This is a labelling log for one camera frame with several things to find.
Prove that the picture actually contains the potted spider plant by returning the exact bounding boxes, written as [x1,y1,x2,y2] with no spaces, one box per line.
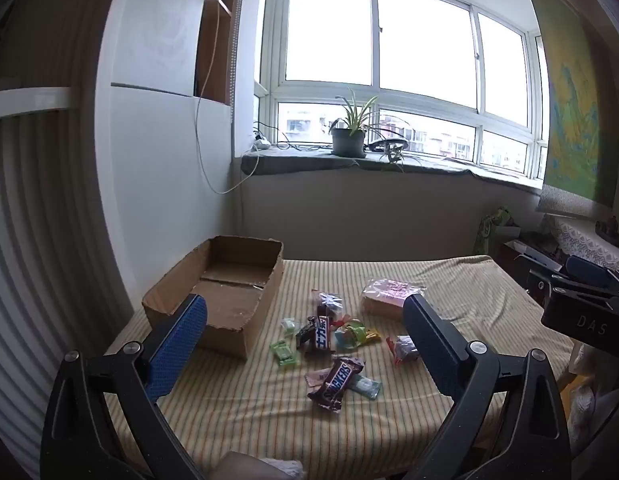
[329,87,390,158]

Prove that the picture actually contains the chocolate bar with blue-white print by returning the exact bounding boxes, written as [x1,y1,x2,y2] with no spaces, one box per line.
[296,316,336,356]

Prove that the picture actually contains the black ring-shaped object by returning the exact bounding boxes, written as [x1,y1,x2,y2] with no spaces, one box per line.
[367,137,405,153]

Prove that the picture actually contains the wooden shelf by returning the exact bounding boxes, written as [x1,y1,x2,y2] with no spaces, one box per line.
[194,0,248,106]

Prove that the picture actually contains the white-framed window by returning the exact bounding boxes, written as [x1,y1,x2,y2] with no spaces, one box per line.
[262,0,550,181]

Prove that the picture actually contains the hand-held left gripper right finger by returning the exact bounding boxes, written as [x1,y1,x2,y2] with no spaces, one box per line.
[402,294,573,480]

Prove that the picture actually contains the small trailing plant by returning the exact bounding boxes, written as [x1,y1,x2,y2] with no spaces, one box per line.
[379,140,407,173]

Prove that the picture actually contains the white lace cloth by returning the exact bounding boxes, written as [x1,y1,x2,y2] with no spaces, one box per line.
[544,212,619,273]

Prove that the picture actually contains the wall map poster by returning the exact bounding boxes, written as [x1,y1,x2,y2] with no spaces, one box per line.
[519,0,619,211]

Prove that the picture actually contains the brown cardboard box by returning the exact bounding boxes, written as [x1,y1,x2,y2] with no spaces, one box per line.
[142,235,284,360]

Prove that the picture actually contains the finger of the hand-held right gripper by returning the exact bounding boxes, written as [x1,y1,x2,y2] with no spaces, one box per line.
[528,269,619,307]
[514,254,619,287]

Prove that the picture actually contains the colourful wrapped candy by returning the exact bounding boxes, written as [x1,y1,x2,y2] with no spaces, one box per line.
[334,317,367,352]

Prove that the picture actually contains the green printed bag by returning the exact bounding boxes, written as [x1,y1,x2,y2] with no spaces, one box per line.
[472,207,520,258]

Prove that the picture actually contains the striped bed sheet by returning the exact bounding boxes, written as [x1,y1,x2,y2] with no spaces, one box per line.
[104,255,575,480]

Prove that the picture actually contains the bagged sliced bread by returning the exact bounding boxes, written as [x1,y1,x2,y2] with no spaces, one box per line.
[362,277,426,318]

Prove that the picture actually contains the black cables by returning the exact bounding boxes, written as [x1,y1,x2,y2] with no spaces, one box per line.
[254,120,335,153]

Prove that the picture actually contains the clear bag of dark candy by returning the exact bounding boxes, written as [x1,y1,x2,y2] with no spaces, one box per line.
[312,289,344,318]

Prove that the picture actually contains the red-edged clear snack packet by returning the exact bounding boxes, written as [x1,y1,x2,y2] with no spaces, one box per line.
[387,335,420,367]

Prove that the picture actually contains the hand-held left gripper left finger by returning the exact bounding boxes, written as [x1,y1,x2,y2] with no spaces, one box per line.
[40,294,209,480]

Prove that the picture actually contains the white hanging cable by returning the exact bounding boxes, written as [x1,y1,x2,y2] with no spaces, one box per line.
[194,0,263,196]

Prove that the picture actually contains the bright green candy packet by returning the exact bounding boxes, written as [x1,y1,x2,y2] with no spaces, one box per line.
[270,340,296,368]

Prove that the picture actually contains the white shelf board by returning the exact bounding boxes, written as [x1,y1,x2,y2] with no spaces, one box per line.
[0,87,85,121]

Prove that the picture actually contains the brown chocolate bar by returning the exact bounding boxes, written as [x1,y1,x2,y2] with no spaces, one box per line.
[307,357,365,413]

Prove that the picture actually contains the person's right forearm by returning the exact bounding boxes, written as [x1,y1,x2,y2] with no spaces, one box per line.
[572,345,619,441]

